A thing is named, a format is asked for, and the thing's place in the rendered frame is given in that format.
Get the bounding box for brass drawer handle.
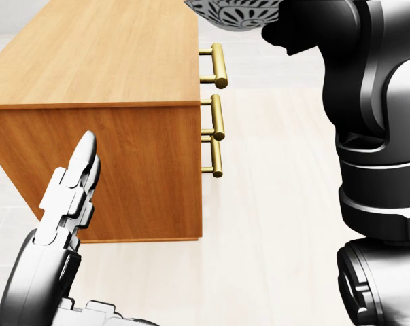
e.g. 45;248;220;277
199;94;226;142
198;43;229;90
200;135;224;179

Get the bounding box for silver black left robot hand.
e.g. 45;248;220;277
0;130;160;326

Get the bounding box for wooden cabinet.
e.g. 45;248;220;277
0;0;204;245

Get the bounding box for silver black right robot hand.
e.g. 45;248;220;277
260;0;410;145

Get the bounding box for black white patterned bowl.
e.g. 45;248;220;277
184;0;281;33

